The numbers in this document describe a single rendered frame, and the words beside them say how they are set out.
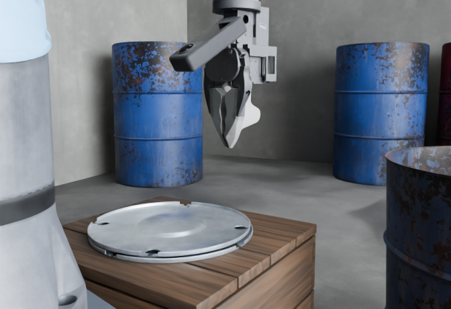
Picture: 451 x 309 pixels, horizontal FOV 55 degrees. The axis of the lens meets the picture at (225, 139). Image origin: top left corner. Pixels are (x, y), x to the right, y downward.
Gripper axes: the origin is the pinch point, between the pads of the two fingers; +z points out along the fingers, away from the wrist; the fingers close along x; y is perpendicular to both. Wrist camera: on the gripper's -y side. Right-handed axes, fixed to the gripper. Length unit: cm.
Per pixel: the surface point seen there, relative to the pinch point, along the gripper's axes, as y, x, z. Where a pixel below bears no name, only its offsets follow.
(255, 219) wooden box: 17.2, 10.3, 18.2
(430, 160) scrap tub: 54, -8, 8
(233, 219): 11.9, 10.8, 17.2
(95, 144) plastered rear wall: 89, 234, 32
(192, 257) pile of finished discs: -5.0, 1.8, 17.5
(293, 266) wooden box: 14.0, -2.1, 23.0
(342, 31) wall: 254, 148, -50
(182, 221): 2.7, 14.8, 16.6
